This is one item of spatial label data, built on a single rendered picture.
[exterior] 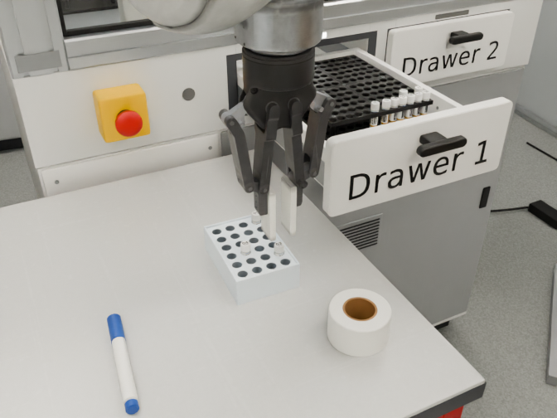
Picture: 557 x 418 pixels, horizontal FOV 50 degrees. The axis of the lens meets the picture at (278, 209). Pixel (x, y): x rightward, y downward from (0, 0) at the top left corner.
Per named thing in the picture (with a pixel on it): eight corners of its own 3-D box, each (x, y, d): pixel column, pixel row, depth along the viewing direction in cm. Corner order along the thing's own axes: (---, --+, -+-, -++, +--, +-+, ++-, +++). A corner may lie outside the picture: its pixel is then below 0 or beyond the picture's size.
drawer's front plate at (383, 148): (497, 169, 89) (514, 99, 83) (328, 218, 79) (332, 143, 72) (489, 163, 90) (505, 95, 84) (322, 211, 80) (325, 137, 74)
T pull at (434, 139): (467, 147, 78) (468, 137, 77) (420, 159, 75) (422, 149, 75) (448, 135, 81) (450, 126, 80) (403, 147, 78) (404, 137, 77)
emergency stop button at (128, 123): (145, 135, 90) (142, 110, 88) (118, 141, 89) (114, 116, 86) (140, 127, 92) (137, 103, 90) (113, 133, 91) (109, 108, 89)
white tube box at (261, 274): (299, 287, 76) (300, 263, 74) (237, 305, 73) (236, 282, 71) (261, 234, 86) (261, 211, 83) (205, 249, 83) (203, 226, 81)
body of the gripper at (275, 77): (299, 27, 65) (298, 106, 71) (226, 37, 63) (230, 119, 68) (332, 48, 60) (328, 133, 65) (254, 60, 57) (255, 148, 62)
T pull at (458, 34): (483, 40, 113) (484, 32, 113) (452, 46, 111) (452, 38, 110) (470, 34, 116) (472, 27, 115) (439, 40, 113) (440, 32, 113)
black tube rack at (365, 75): (427, 138, 93) (433, 99, 90) (329, 163, 87) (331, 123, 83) (351, 88, 110) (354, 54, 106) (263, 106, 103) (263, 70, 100)
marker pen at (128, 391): (142, 413, 60) (139, 402, 59) (125, 417, 60) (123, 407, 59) (121, 321, 71) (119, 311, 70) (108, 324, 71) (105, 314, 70)
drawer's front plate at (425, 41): (504, 65, 125) (515, 12, 118) (387, 89, 114) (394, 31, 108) (497, 62, 126) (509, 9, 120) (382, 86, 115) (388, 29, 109)
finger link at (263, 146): (283, 104, 63) (270, 105, 62) (271, 196, 69) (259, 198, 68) (268, 91, 66) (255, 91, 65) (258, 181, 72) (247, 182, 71)
